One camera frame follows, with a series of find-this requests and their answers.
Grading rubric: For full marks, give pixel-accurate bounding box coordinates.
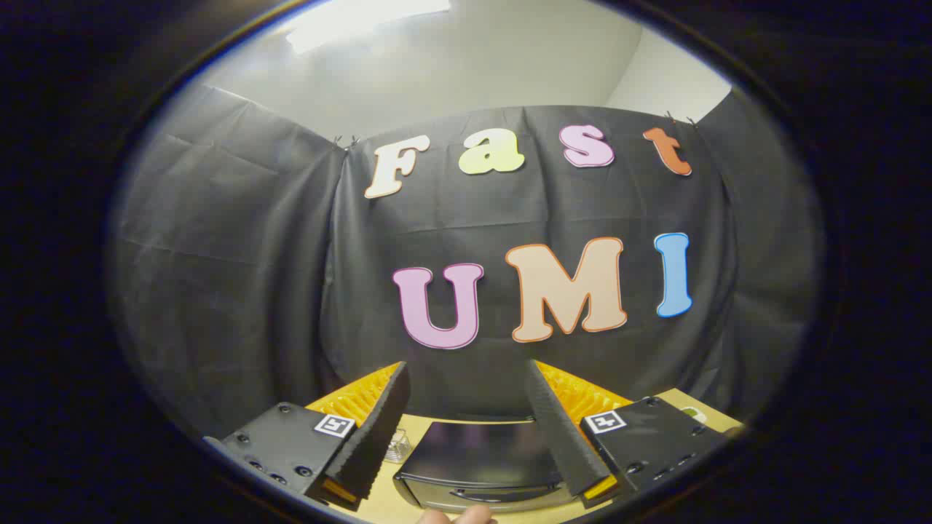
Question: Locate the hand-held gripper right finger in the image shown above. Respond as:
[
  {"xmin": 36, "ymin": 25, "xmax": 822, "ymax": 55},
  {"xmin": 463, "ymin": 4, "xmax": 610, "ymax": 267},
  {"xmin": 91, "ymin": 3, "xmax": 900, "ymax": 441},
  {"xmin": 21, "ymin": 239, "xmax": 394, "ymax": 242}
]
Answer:
[{"xmin": 526, "ymin": 359, "xmax": 732, "ymax": 510}]

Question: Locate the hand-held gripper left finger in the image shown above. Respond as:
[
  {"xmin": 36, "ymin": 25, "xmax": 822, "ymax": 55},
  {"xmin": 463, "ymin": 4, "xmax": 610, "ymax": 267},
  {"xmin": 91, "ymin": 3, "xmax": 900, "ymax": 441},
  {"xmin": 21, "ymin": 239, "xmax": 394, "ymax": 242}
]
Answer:
[{"xmin": 202, "ymin": 360, "xmax": 411, "ymax": 510}]

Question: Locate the black toaster oven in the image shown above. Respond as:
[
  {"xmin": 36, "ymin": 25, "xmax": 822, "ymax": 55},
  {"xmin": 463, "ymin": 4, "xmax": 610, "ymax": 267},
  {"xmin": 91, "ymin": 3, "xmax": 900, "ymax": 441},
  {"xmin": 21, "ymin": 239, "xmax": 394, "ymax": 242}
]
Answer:
[{"xmin": 393, "ymin": 418, "xmax": 577, "ymax": 514}]

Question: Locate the black backdrop cloth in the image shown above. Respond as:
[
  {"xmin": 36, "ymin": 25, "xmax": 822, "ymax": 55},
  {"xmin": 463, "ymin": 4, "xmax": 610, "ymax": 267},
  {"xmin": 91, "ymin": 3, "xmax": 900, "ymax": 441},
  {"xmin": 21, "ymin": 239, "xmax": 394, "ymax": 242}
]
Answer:
[{"xmin": 106, "ymin": 84, "xmax": 827, "ymax": 441}]

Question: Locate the metal wire rack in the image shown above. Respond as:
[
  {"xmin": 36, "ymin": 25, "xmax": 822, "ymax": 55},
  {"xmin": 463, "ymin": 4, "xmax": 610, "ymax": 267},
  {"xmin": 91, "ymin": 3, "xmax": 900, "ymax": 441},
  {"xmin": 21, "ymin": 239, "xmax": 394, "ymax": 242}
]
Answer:
[{"xmin": 383, "ymin": 428, "xmax": 413, "ymax": 464}]

